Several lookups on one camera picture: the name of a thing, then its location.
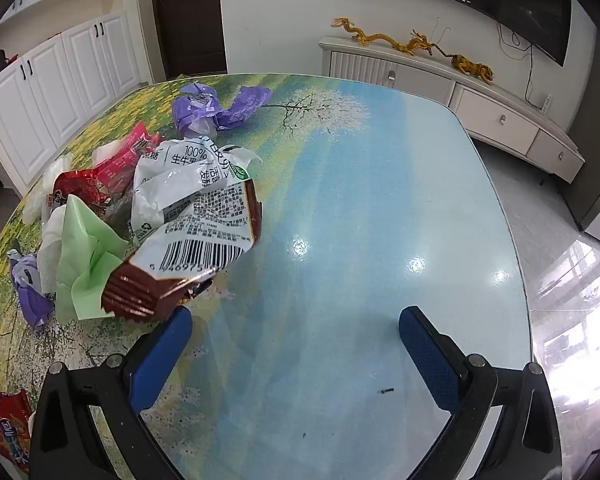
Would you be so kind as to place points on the small purple crumpled wrapper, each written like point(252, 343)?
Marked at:
point(30, 305)

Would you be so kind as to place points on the clear plastic bag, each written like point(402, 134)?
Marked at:
point(37, 200)

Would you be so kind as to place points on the white power strip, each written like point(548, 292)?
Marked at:
point(545, 102)

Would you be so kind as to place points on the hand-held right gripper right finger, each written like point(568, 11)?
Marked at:
point(430, 360)

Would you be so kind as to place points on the light green paper sheet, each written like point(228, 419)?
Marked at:
point(87, 260)

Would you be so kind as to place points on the brown barcode snack wrapper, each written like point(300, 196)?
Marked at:
point(205, 245)

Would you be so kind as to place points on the golden dragon figurine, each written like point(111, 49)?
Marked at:
point(380, 39)

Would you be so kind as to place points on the white plastic bag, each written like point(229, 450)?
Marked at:
point(50, 250)

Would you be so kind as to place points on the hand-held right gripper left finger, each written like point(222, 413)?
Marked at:
point(160, 355)

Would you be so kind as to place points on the red wrapper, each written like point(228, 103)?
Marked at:
point(80, 182)

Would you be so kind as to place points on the large purple crumpled wrapper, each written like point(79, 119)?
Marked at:
point(195, 110)

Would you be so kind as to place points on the pink snack packet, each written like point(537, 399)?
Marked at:
point(130, 157)

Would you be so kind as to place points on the white milk carton wrapper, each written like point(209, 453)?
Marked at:
point(180, 165)

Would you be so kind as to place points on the white television cabinet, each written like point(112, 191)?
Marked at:
point(480, 105)

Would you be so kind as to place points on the red printed snack packet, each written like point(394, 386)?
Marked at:
point(2, 425)

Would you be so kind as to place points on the white base cabinet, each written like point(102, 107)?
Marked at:
point(55, 100)

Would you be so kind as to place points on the dark transparent wrapper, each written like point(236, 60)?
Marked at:
point(117, 215)

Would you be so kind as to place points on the golden tiger figurine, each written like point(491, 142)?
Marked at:
point(472, 66)

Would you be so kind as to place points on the dark brown door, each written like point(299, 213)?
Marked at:
point(190, 20)

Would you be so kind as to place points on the grey refrigerator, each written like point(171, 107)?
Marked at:
point(595, 160)

